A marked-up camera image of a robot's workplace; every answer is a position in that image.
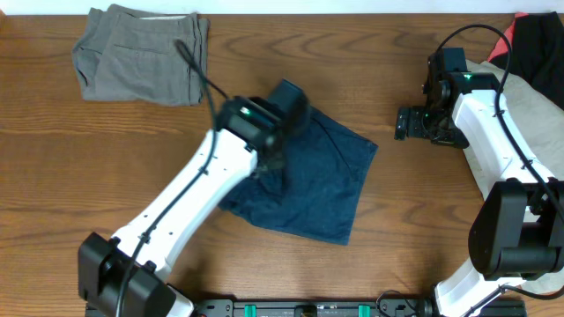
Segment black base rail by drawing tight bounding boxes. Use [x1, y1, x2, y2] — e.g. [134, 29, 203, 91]
[193, 298, 528, 317]

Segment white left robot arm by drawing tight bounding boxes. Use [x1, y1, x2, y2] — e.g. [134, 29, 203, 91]
[78, 80, 310, 317]

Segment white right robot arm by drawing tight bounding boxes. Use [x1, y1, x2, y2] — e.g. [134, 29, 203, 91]
[394, 48, 563, 316]

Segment khaki beige shorts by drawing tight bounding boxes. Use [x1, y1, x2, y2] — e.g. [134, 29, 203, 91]
[464, 60, 563, 293]

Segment red garment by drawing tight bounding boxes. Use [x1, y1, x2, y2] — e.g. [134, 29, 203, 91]
[486, 12, 529, 63]

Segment navy blue shorts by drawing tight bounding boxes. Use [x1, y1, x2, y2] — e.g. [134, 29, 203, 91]
[219, 108, 378, 246]

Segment folded grey shorts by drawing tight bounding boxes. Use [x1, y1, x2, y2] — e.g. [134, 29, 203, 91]
[71, 4, 210, 106]

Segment black t-shirt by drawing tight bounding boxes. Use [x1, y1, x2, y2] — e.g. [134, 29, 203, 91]
[504, 12, 563, 107]

